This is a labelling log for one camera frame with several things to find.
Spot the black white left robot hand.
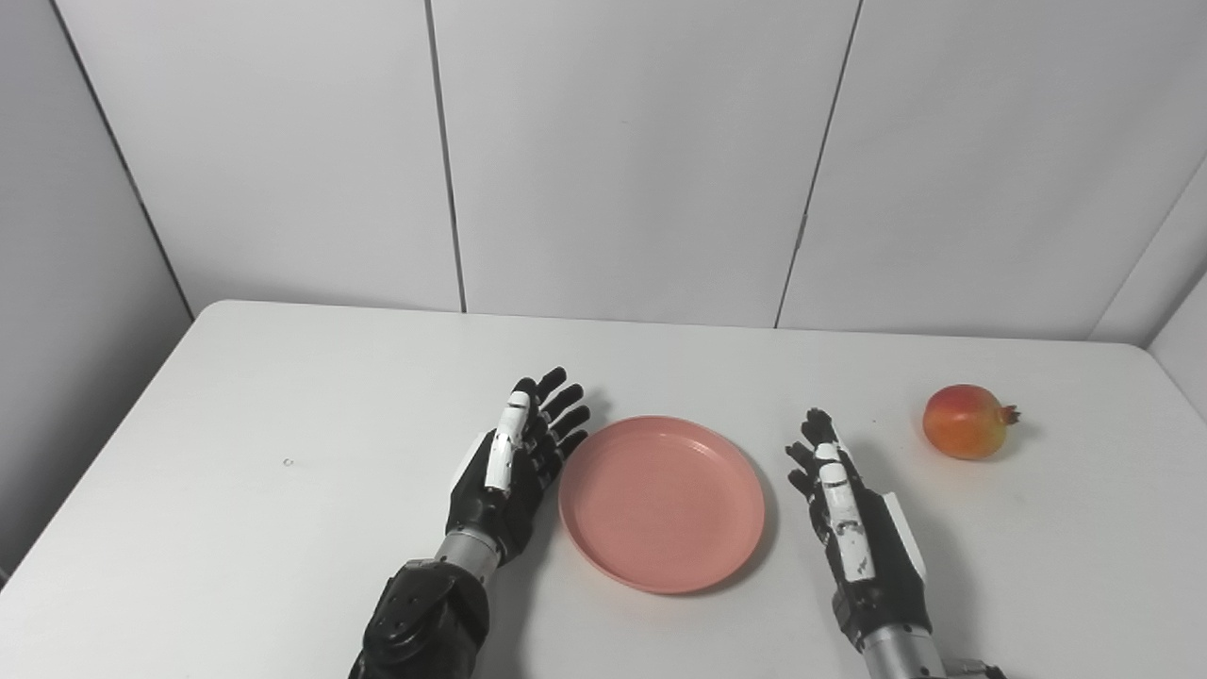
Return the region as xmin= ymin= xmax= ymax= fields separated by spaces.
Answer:
xmin=445 ymin=367 xmax=591 ymax=567

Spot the pink round plate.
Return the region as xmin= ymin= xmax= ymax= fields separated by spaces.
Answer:
xmin=558 ymin=416 xmax=767 ymax=595

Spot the red yellow pomegranate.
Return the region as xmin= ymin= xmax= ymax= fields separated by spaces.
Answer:
xmin=922 ymin=384 xmax=1021 ymax=461

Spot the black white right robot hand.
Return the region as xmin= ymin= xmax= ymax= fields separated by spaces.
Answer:
xmin=785 ymin=407 xmax=934 ymax=652

